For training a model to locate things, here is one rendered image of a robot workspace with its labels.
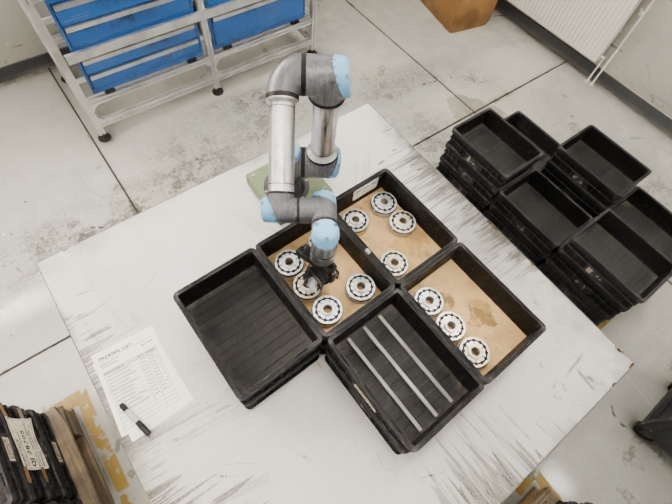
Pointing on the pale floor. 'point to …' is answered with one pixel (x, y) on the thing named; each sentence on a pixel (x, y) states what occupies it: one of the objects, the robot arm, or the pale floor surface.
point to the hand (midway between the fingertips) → (314, 280)
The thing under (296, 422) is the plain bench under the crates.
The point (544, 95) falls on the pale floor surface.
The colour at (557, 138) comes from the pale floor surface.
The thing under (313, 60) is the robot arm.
